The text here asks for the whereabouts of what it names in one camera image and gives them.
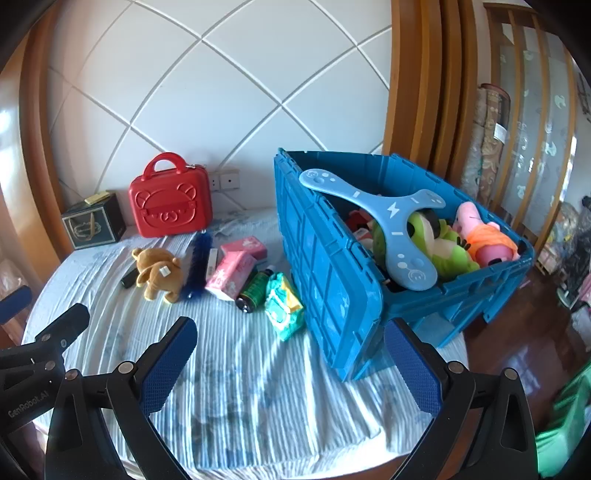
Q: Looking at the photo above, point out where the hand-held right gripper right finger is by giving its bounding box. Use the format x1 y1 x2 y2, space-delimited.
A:
384 318 539 480

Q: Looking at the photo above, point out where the teal snack bag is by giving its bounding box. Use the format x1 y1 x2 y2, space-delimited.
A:
264 272 307 342

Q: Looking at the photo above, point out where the striped blue white bedsheet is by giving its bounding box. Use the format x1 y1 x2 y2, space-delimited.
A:
21 208 467 472

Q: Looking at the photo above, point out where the green plastic stool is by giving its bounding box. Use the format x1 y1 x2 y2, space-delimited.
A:
536 364 591 478

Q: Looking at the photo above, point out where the brown patterned rolled mat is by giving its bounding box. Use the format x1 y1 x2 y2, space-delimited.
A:
478 83 512 204

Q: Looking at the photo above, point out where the dark square gift box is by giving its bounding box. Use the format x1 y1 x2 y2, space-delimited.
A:
61 193 127 250

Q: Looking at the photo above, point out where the blue plastic crate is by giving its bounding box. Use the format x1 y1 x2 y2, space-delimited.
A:
273 148 536 382

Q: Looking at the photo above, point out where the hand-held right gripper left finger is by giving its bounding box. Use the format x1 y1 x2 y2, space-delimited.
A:
45 316 199 480

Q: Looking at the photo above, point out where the dark green-label bottle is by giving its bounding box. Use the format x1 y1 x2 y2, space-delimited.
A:
235 265 276 313

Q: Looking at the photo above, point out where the brown teddy bear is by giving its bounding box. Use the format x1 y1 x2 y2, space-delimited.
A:
131 247 183 304

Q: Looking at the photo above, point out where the pale rolled mat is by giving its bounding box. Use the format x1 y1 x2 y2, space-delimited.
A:
460 85 485 195

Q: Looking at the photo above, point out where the frosted glass sliding door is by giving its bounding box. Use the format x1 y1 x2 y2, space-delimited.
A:
485 4 583 241

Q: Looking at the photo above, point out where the small pink tissue pack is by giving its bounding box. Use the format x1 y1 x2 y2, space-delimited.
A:
220 236 269 266

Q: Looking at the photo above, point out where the wooden door frame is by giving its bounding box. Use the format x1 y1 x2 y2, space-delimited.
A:
382 0 485 181

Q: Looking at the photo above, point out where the grey-blue boomerang toy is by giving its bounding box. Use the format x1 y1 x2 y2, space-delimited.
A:
299 168 445 291

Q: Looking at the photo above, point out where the green frog plush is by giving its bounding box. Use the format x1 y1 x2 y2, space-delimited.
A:
372 210 481 282

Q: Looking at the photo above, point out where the dark blue feathery cloth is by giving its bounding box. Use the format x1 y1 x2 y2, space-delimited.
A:
182 232 213 301

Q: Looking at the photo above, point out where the pink pig plush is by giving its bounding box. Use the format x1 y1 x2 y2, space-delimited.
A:
450 202 522 268

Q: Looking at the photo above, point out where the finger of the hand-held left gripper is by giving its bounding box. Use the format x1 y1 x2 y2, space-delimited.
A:
0 285 32 326
21 303 91 370

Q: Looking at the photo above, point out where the red bear-face suitcase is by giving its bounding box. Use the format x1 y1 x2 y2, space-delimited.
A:
128 152 214 239

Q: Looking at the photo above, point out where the white padded headboard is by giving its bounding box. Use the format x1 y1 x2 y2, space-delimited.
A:
18 0 402 222

